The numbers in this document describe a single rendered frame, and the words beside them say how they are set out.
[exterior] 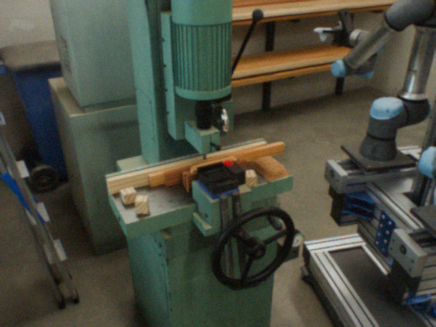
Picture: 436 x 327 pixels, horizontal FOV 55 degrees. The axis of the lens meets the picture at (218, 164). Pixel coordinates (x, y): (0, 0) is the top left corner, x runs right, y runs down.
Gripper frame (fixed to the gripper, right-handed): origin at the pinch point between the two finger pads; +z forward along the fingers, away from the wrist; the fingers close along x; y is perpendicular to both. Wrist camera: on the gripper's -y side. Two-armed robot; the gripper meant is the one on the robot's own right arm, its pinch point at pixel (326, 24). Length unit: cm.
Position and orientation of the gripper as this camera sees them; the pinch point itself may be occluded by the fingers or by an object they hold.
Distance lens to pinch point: 222.5
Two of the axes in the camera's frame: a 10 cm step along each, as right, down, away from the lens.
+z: -4.6, -4.3, 7.7
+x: 8.8, -3.4, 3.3
